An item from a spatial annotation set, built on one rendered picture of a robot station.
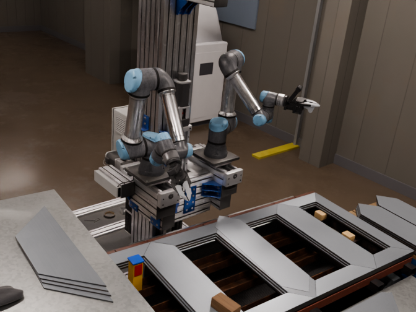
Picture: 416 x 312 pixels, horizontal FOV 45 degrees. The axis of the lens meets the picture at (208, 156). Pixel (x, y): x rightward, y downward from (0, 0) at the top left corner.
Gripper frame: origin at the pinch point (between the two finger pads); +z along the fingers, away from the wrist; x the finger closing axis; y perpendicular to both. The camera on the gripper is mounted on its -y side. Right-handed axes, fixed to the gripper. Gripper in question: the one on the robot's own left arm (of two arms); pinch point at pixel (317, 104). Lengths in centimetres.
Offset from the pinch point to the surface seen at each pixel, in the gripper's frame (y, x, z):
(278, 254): 51, 79, 6
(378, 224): 59, 19, 50
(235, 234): 52, 73, -20
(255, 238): 52, 70, -9
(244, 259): 51, 90, -8
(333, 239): 55, 49, 29
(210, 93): 141, -276, -186
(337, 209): 60, 13, 24
